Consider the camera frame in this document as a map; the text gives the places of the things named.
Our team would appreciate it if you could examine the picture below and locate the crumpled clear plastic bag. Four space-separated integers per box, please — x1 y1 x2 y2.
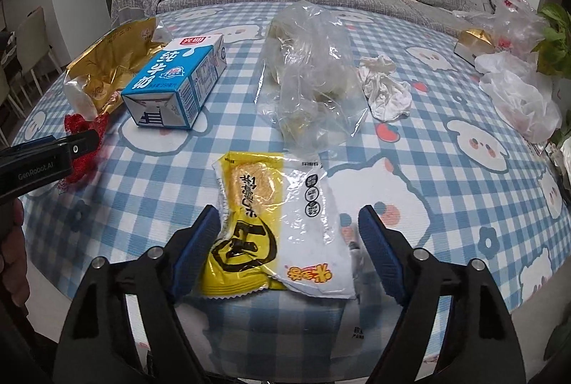
255 1 371 155

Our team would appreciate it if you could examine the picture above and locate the yellow snack packet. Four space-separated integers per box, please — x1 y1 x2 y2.
199 151 358 300

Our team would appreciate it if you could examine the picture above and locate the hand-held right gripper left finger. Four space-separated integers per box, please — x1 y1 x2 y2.
52 206 221 384

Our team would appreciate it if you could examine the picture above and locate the gold box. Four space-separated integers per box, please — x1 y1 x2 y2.
454 28 496 61

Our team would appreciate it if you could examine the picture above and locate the large clear plastic bag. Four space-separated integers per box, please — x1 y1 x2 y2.
453 0 551 55

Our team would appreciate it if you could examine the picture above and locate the white dining chair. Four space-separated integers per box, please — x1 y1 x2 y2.
13 7 63 117

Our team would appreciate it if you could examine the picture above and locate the white plastic bag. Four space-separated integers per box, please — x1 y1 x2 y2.
474 51 563 144

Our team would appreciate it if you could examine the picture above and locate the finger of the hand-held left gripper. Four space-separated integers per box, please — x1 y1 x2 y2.
0 135 56 155
54 129 101 158

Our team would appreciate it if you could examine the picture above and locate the red mesh wrapper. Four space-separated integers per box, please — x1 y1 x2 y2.
64 113 110 184

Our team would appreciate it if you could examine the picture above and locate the blue milk carton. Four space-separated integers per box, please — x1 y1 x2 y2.
121 34 227 130

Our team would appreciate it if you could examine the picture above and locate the person's left hand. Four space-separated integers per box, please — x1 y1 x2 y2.
0 197 30 293

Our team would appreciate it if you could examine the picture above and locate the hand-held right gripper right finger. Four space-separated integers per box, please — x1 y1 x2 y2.
358 206 520 384

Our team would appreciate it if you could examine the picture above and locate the blue checked bear tablecloth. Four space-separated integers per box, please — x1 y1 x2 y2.
11 0 571 322

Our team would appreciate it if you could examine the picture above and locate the white tissue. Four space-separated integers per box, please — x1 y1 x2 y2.
358 55 413 121

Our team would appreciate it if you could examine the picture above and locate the gold snack bag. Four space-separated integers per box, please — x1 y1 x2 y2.
65 18 172 119

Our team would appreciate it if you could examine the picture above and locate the green potted plant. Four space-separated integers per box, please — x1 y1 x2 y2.
533 2 571 77

